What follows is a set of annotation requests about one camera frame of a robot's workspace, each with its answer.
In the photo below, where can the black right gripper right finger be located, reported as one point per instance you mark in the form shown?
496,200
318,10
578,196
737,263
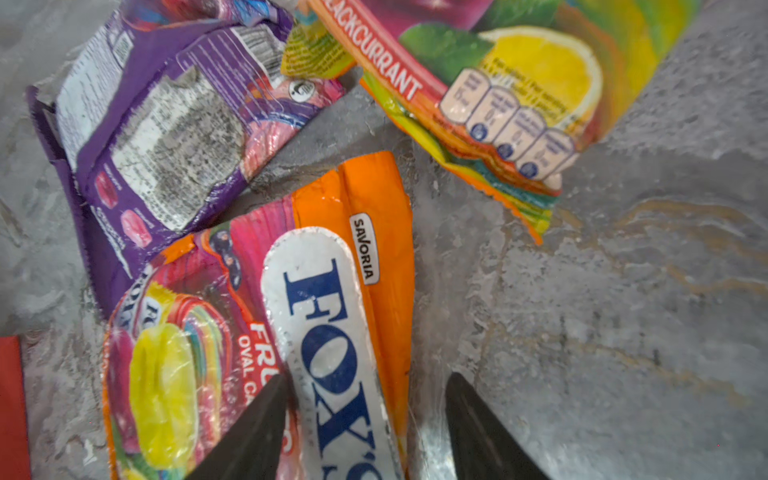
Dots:
482,447

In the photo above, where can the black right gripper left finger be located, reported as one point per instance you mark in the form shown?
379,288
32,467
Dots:
250,450

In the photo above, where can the red paper bag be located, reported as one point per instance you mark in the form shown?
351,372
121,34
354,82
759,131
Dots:
15,458

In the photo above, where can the purple candy bag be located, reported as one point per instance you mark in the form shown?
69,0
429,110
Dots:
170,110

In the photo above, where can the orange Fox's fruits candy bag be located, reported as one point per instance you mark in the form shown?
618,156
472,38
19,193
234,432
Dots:
504,94

